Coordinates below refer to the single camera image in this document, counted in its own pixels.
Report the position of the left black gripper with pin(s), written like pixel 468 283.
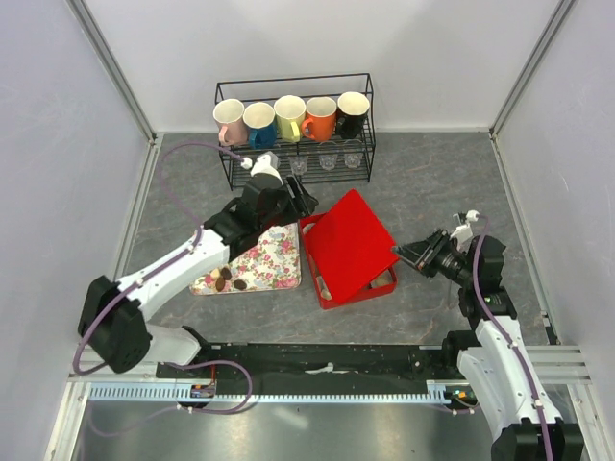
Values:
pixel 306 203

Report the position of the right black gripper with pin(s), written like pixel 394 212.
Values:
pixel 415 253

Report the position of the red box lid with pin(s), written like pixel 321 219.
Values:
pixel 350 248

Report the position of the floral serving tray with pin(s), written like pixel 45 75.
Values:
pixel 273 264

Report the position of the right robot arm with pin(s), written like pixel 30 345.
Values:
pixel 491 354

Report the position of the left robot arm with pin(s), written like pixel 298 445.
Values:
pixel 115 318

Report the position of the dark oval chocolate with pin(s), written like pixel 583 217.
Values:
pixel 240 284

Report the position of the brown oval chocolate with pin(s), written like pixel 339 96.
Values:
pixel 226 273

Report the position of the clear glass cup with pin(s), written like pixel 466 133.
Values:
pixel 298 165
pixel 352 160
pixel 328 161

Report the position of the orange mug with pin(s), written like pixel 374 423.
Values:
pixel 320 119

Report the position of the yellow-green mug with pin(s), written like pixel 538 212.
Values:
pixel 290 113

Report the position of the blue mug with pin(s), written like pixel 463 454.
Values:
pixel 260 119

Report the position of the black and red mug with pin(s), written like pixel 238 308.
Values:
pixel 352 110

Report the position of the pink mug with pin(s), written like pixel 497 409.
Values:
pixel 228 116

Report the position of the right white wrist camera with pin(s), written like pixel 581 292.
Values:
pixel 463 231

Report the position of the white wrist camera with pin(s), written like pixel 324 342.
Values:
pixel 463 231
pixel 266 163

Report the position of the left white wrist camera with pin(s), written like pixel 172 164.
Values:
pixel 266 163

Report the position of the black wire mug rack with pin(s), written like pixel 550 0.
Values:
pixel 269 91

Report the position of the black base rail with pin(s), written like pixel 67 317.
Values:
pixel 328 369

